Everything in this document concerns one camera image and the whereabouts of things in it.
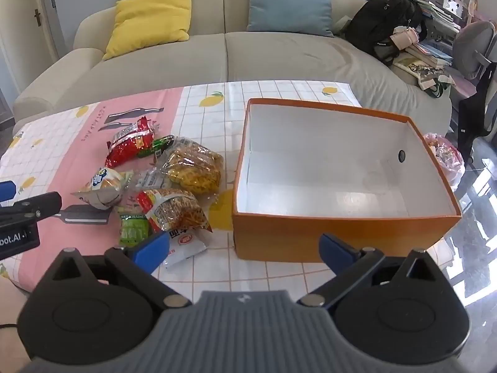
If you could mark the pink and white printed tablecloth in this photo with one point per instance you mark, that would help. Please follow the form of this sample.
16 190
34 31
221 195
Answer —
58 143

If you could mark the black backpack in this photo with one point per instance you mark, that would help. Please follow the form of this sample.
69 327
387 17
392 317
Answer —
378 19

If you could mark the light green snack packet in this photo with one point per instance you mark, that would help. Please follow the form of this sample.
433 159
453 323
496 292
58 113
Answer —
134 229

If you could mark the light blue cushion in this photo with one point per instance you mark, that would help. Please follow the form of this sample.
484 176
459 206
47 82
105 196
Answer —
289 4

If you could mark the clear bag of yellow crisps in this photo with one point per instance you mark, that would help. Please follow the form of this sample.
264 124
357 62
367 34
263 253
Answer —
194 167

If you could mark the beige sofa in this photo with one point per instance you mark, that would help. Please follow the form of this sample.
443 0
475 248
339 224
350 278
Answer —
291 58

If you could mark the pink trash bin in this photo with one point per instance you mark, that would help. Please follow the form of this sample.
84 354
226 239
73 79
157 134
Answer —
446 159

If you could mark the orange cardboard box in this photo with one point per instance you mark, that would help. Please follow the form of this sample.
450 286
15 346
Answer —
271 237

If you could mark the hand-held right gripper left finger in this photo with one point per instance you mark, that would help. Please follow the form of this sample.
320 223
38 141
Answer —
149 249

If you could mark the pink pouch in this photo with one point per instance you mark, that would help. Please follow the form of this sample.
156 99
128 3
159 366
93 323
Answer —
403 37

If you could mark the cluttered desk shelf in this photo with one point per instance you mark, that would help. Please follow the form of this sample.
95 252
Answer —
435 4

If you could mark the yellow cushion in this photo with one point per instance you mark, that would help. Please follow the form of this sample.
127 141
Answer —
149 23

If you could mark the white door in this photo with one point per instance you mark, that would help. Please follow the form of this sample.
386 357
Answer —
23 46

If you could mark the black garment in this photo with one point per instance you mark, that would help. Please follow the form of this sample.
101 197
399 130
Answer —
475 112

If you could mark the red snack packet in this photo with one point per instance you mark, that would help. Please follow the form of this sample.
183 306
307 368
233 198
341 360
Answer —
126 143

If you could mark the green foil snack stick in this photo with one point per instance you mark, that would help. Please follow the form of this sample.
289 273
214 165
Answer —
159 144

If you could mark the grey office chair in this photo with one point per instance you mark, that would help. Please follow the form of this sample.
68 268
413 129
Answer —
473 46

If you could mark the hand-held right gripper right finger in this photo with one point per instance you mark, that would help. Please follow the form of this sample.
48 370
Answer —
334 249

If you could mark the stack of books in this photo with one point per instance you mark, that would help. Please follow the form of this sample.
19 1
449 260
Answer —
431 54

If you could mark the red and yellow noodle bag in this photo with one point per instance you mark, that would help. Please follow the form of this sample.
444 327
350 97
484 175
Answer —
174 209

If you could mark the white orange snack packet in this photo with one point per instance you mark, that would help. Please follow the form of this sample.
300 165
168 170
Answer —
103 188

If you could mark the clear packet of white balls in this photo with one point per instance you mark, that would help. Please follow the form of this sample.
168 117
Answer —
149 180

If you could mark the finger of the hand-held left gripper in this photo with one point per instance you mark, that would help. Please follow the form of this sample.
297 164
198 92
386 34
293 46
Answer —
6 191
39 204

